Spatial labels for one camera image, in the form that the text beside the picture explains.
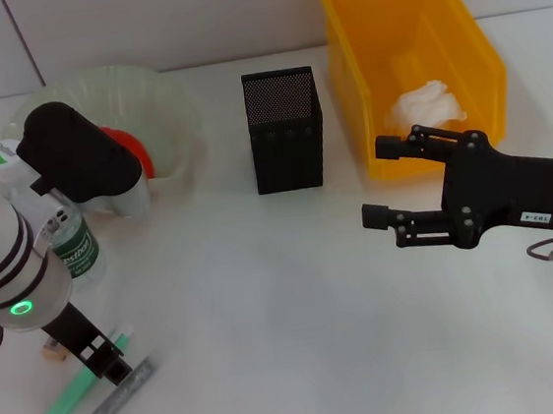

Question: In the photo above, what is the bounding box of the clear green-label water bottle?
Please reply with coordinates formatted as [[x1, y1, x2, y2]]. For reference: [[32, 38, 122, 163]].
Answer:
[[0, 130, 111, 299]]

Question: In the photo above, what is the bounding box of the white paper ball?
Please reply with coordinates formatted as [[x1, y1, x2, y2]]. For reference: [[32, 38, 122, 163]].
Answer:
[[381, 76, 469, 132]]

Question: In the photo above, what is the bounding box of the red-orange toy orange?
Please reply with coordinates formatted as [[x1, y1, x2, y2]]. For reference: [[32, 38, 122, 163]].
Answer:
[[99, 122, 155, 185]]

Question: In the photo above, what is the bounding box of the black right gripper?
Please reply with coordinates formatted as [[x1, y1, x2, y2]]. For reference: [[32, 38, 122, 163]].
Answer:
[[351, 110, 553, 272]]

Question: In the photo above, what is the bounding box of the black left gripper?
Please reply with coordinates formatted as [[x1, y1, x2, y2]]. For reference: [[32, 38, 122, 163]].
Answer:
[[38, 297, 132, 391]]

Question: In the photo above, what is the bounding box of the black mesh pen holder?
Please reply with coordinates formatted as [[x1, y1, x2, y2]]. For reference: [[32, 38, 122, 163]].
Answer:
[[240, 64, 331, 197]]

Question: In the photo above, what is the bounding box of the yellow plastic bin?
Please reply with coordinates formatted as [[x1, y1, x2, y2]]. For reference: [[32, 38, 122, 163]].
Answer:
[[318, 0, 520, 185]]

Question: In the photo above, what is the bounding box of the beige eraser with barcode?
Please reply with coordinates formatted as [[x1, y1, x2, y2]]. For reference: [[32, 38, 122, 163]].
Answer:
[[40, 337, 70, 365]]

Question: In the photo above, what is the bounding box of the mint green pen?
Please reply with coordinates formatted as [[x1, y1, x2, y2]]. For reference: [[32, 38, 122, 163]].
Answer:
[[15, 323, 144, 414]]

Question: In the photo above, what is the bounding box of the green glass fruit plate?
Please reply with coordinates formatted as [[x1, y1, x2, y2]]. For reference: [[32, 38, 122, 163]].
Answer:
[[0, 56, 214, 231]]

